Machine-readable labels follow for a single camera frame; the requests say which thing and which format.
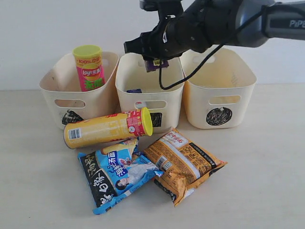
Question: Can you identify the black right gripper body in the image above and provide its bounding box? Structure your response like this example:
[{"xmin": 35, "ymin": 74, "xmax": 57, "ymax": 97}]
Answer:
[{"xmin": 123, "ymin": 22, "xmax": 181, "ymax": 59}]

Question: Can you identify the yellow Lays chips can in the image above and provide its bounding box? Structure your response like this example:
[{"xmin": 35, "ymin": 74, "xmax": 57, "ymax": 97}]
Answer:
[{"xmin": 63, "ymin": 107, "xmax": 153, "ymax": 149}]

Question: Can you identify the orange instant noodle bag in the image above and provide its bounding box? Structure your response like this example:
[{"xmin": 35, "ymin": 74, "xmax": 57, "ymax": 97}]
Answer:
[{"xmin": 143, "ymin": 128, "xmax": 227, "ymax": 206}]

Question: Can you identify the cream bin circle mark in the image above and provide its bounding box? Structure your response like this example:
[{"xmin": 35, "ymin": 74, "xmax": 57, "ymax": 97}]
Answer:
[{"xmin": 179, "ymin": 48, "xmax": 258, "ymax": 130}]

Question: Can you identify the small purple snack packet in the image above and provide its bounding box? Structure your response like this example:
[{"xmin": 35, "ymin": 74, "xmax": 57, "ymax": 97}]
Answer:
[{"xmin": 144, "ymin": 59, "xmax": 169, "ymax": 73}]

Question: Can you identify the cream bin square mark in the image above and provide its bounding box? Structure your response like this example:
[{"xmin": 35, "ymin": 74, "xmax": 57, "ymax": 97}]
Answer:
[{"xmin": 114, "ymin": 52, "xmax": 185, "ymax": 134}]

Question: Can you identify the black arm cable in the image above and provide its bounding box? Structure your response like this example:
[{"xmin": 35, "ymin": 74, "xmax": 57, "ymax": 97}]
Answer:
[{"xmin": 158, "ymin": 0, "xmax": 282, "ymax": 91}]

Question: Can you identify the pink Lays chips can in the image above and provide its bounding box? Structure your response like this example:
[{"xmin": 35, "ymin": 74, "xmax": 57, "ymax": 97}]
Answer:
[{"xmin": 72, "ymin": 45, "xmax": 105, "ymax": 92}]

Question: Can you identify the blue instant noodle bag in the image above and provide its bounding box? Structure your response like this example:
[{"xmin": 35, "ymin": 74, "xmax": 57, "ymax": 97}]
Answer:
[{"xmin": 78, "ymin": 137, "xmax": 164, "ymax": 215}]

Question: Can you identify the cream bin triangle mark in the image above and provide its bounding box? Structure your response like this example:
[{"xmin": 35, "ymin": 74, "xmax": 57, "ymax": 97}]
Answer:
[{"xmin": 39, "ymin": 51, "xmax": 120, "ymax": 133}]

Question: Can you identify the blue foil snack package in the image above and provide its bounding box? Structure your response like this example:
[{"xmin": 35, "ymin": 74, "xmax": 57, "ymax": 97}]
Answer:
[{"xmin": 126, "ymin": 89, "xmax": 142, "ymax": 94}]

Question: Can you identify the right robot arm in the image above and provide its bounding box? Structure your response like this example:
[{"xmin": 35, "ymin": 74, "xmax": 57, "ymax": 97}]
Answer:
[{"xmin": 124, "ymin": 0, "xmax": 305, "ymax": 60}]

